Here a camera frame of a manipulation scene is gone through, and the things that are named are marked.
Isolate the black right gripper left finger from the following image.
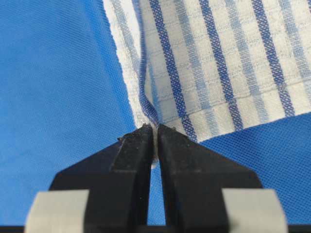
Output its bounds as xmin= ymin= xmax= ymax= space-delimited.
xmin=25 ymin=125 xmax=154 ymax=233

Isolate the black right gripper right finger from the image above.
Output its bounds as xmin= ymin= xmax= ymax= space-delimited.
xmin=158 ymin=125 xmax=288 ymax=233

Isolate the white blue striped towel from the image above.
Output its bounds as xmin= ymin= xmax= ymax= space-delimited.
xmin=101 ymin=0 xmax=311 ymax=170

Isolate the blue table cloth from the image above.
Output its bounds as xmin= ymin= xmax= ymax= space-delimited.
xmin=0 ymin=0 xmax=311 ymax=226

